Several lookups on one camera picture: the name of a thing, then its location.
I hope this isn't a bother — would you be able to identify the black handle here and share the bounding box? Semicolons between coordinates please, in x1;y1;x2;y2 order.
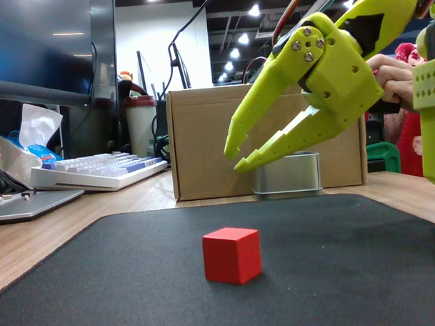
365;97;402;115

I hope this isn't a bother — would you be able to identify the red cube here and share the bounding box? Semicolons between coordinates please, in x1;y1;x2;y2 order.
201;225;263;287

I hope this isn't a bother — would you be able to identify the rectangular metal tin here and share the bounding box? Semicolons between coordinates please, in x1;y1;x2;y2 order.
249;150;324;201

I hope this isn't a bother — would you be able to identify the person's hand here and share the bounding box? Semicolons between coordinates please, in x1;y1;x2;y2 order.
365;51;420;115

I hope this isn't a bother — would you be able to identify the green plastic object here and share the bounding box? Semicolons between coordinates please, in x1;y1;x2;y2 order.
366;140;401;175

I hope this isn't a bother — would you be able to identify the brown cardboard box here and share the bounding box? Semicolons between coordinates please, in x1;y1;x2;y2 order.
166;79;369;202

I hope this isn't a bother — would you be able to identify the person in red sweater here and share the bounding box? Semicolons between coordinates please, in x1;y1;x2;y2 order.
380;42;435;179

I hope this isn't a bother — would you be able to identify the white cup with red lid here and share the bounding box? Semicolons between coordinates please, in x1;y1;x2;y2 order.
124;95;160;159

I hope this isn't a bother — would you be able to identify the dark glossy panel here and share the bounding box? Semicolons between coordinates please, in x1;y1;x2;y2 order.
56;0;121;161

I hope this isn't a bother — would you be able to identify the white blue keyboard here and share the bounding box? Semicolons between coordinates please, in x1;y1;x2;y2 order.
29;149;169;195

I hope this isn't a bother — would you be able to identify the black mouse mat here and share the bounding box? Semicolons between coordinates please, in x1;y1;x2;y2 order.
0;189;435;326

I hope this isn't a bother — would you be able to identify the black Dell monitor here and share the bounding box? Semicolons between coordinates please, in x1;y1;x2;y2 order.
0;0;96;110

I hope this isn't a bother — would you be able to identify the blue white tissue pack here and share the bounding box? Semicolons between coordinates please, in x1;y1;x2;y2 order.
0;102;66;179

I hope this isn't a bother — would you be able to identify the grey monitor stand base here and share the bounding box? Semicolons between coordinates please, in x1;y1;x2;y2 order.
0;188;86;226

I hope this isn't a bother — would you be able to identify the thin red cable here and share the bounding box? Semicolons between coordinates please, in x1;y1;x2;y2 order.
241;55;271;85

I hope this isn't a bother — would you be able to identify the red white gripper servo cable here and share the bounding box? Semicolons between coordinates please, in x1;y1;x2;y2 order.
270;0;313;56

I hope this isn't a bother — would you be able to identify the long black cable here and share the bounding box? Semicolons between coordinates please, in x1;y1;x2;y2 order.
154;0;226;102

